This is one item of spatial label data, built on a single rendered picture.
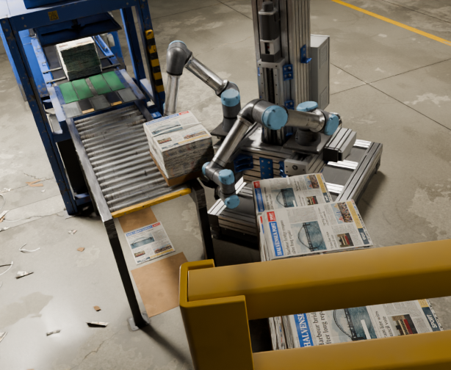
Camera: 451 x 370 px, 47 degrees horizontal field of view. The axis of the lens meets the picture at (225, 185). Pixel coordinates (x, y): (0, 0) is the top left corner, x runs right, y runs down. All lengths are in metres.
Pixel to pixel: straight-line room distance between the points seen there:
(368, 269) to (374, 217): 3.08
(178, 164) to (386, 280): 2.13
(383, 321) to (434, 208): 2.58
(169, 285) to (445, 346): 2.63
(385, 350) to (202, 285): 0.33
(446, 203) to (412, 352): 3.15
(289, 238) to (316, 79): 1.56
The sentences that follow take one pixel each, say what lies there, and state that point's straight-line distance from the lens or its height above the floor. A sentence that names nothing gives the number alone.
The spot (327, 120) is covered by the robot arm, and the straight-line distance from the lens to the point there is 2.84.
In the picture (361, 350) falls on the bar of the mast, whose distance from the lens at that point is 0.90.
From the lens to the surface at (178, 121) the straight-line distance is 2.97.
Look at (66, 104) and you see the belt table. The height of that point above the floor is 0.80.
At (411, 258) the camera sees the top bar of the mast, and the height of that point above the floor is 1.85.
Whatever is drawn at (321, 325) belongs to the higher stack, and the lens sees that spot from 1.40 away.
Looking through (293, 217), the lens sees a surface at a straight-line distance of 2.08.
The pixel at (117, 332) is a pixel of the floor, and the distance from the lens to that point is 3.24.
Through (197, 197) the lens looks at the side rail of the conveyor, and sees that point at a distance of 2.79.
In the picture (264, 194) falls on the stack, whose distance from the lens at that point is 2.63.
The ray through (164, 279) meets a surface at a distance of 3.46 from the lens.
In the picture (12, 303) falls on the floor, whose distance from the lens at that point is 3.70.
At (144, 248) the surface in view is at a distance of 3.72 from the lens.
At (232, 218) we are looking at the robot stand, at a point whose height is 0.23.
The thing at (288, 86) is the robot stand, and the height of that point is 1.07.
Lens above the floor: 2.36
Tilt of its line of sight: 34 degrees down
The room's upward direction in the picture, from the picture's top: 8 degrees counter-clockwise
